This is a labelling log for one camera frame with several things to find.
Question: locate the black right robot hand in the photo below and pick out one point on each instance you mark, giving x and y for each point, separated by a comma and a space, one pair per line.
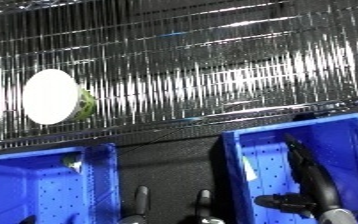
320, 190

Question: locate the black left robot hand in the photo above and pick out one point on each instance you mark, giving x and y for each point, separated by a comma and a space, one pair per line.
28, 220

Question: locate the pale right robot arm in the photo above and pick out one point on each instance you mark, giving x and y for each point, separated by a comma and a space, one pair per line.
339, 217

